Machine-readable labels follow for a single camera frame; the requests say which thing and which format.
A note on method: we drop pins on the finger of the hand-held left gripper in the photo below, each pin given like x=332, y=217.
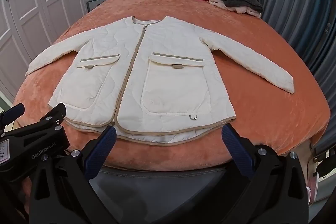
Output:
x=13, y=111
x=56, y=113

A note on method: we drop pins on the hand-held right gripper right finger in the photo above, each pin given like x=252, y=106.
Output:
x=236, y=151

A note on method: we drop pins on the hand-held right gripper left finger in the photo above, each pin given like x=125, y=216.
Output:
x=101, y=151

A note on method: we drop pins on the white quilted jacket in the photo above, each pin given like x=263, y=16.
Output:
x=170, y=56

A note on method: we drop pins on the orange plush blanket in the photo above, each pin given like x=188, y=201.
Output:
x=262, y=113

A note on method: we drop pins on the grey nightstand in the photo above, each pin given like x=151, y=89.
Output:
x=93, y=5

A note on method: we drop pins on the cream fleece garment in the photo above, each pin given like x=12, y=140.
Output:
x=218, y=2

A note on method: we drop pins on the grey knit garment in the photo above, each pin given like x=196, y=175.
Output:
x=241, y=1

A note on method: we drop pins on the blue-grey curtain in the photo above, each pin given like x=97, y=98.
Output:
x=288, y=3

